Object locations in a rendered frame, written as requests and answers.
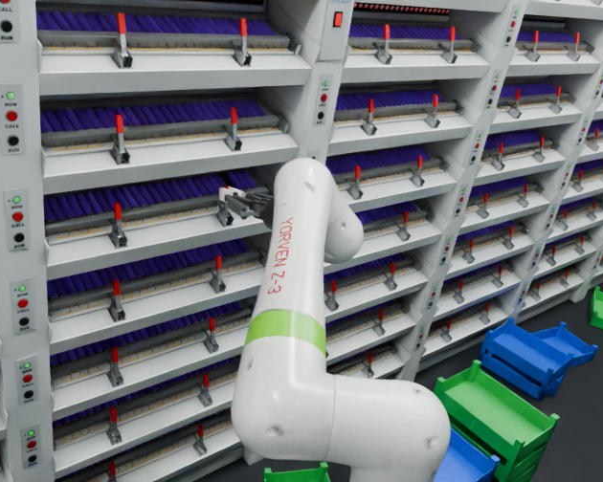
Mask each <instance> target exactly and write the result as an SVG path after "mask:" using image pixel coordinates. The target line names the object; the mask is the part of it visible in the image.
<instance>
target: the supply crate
mask: <svg viewBox="0 0 603 482"><path fill-rule="evenodd" d="M500 460H501V459H500V458H499V457H498V456H496V455H495V454H494V455H492V456H491V457H490V459H489V458H488V457H486V456H485V455H484V454H483V453H481V452H480V451H479V450H478V449H476V448H475V447H474V446H473V445H471V444H470V443H469V442H468V441H467V440H465V439H464V438H463V437H462V436H460V435H459V434H458V433H457V432H456V431H454V430H453V429H452V428H451V438H450V444H449V448H448V449H447V452H446V454H445V456H444V458H443V460H442V462H441V464H440V466H439V469H438V471H437V473H436V475H435V478H434V480H433V482H490V481H492V479H493V476H494V474H495V471H496V469H497V466H498V465H499V462H500Z"/></svg>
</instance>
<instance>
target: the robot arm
mask: <svg viewBox="0 0 603 482"><path fill-rule="evenodd" d="M228 188H229V189H227V188H224V187H220V188H219V200H221V201H223V202H226V203H228V209H230V210H231V211H233V212H234V213H236V214H237V215H239V216H240V217H241V219H242V220H246V219H247V218H249V216H254V217H255V218H256V219H259V220H262V221H263V222H264V224H265V226H266V227H267V228H268V229H269V230H271V231H272V237H271V243H270V249H269V254H268V259H267V263H266V268H265V272H264V276H263V279H262V282H261V286H260V290H259V293H258V296H257V302H256V305H255V308H254V311H253V314H252V317H251V321H250V325H249V328H248V332H247V336H246V340H245V343H244V347H243V351H242V355H241V360H240V364H239V367H238V372H237V377H236V382H235V386H234V396H233V400H232V406H231V416H232V423H233V427H234V431H235V433H236V435H237V437H238V439H239V440H240V441H241V443H242V444H243V445H244V446H245V447H246V448H247V449H248V450H250V451H251V452H253V453H254V454H256V455H258V456H261V457H264V458H267V459H274V460H304V461H325V462H331V463H337V464H343V465H347V466H350V467H351V472H350V480H349V482H433V480H434V478H435V476H436V473H437V471H438V469H439V466H440V464H441V462H442V460H443V458H444V456H445V454H446V452H447V449H448V448H449V444H450V438H451V427H450V421H449V417H448V414H447V412H446V410H445V408H444V406H443V404H442V403H441V401H440V400H439V399H438V397H437V396H436V395H435V394H434V393H433V392H432V391H430V390H429V389H427V388H426V387H424V386H422V385H420V384H418V383H413V382H409V381H396V380H377V379H366V378H356V377H348V376H340V375H333V374H328V373H326V344H325V315H324V262H325V263H328V264H341V263H345V262H347V261H348V260H350V259H351V258H353V257H354V256H355V255H356V254H357V253H358V251H359V250H360V249H361V247H362V244H363V240H364V231H363V227H362V224H361V222H360V220H359V219H358V218H357V216H356V215H355V214H354V213H353V211H352V210H351V209H350V207H349V206H348V205H347V203H346V201H345V200H344V198H343V197H342V195H341V193H340V191H339V189H338V188H337V186H336V184H335V181H334V179H333V177H332V175H331V173H330V171H329V170H328V168H327V167H326V166H325V165H324V164H322V163H321V162H319V161H317V160H314V159H311V158H298V159H295V160H292V161H290V162H288V163H287V164H285V165H284V166H283V167H282V168H281V169H280V170H279V173H278V174H277V177H276V180H275V183H274V196H271V195H267V194H262V193H258V192H255V193H254V194H252V193H249V192H248V193H245V192H244V191H241V190H238V189H236V188H233V187H230V186H228Z"/></svg>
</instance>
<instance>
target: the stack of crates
mask: <svg viewBox="0 0 603 482"><path fill-rule="evenodd" d="M480 365H481V361H479V360H474V361H473V363H472V366H471V367H470V368H468V369H466V370H464V371H462V372H460V373H458V374H456V375H455V376H453V377H451V378H449V379H447V380H445V379H443V378H442V377H440V378H438V379H437V381H436V384H435V389H434V392H433V393H434V394H435V395H436V396H437V397H438V399H439V400H440V401H441V403H442V404H443V406H444V408H445V410H446V412H447V414H448V417H449V421H450V427H451V428H452V429H453V430H454V431H456V432H457V433H458V434H459V435H460V436H462V437H463V438H464V439H465V440H467V441H468V442H469V443H470V444H471V445H473V446H474V447H475V448H476V449H478V450H479V451H480V452H481V453H483V454H484V455H485V456H486V457H488V458H489V459H490V457H491V456H492V455H494V454H495V455H496V456H498V457H499V458H500V459H501V460H500V462H499V465H498V466H497V469H496V471H495V474H494V476H493V479H492V481H491V482H531V479H532V477H533V475H534V473H535V472H536V470H537V467H538V465H539V463H540V461H541V458H542V456H543V454H544V452H545V450H546V447H547V444H548V442H549V439H550V437H551V435H552V433H553V431H554V430H555V427H556V425H557V423H558V421H559V418H560V417H559V416H558V415H556V414H555V413H553V414H552V415H550V417H549V418H548V417H547V416H546V415H545V414H544V413H542V412H541V411H540V410H538V409H537V408H535V407H534V406H533V405H531V404H529V403H528V402H527V401H525V400H524V399H522V398H521V397H519V396H518V395H517V394H515V393H514V392H512V391H511V390H510V389H508V388H507V387H505V386H504V385H503V384H501V383H499V382H498V381H497V380H495V379H494V378H492V377H491V376H490V375H488V374H487V373H485V372H484V371H483V370H481V369H480Z"/></svg>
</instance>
